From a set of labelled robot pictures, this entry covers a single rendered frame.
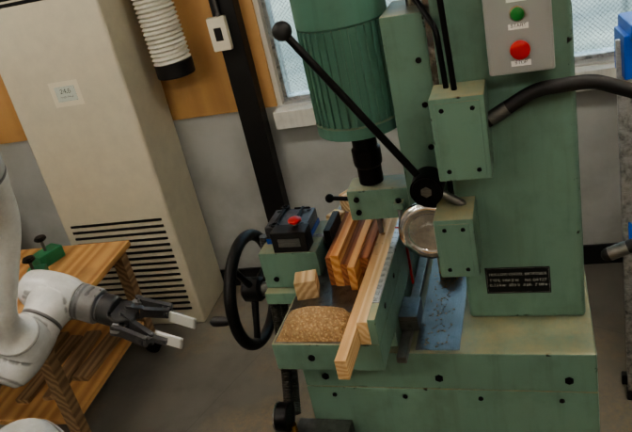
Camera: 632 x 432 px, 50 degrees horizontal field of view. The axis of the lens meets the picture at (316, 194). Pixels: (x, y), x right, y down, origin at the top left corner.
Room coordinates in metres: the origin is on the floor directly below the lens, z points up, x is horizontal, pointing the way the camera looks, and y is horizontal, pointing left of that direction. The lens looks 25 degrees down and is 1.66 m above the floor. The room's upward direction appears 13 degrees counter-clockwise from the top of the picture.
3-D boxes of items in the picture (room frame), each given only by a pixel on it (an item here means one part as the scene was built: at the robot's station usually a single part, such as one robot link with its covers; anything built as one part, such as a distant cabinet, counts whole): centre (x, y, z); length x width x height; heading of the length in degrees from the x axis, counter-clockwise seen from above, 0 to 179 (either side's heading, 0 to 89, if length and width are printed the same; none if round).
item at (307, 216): (1.34, 0.07, 0.99); 0.13 x 0.11 x 0.06; 159
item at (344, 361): (1.16, -0.07, 0.92); 0.54 x 0.02 x 0.04; 159
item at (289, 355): (1.31, -0.01, 0.87); 0.61 x 0.30 x 0.06; 159
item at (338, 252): (1.28, -0.04, 0.94); 0.19 x 0.02 x 0.07; 159
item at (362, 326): (1.27, -0.13, 0.92); 0.60 x 0.02 x 0.05; 159
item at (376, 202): (1.28, -0.14, 1.03); 0.14 x 0.07 x 0.09; 69
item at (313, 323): (1.07, 0.05, 0.92); 0.14 x 0.09 x 0.04; 69
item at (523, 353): (1.25, -0.24, 0.76); 0.57 x 0.45 x 0.09; 69
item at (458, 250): (1.08, -0.24, 1.02); 0.09 x 0.07 x 0.12; 159
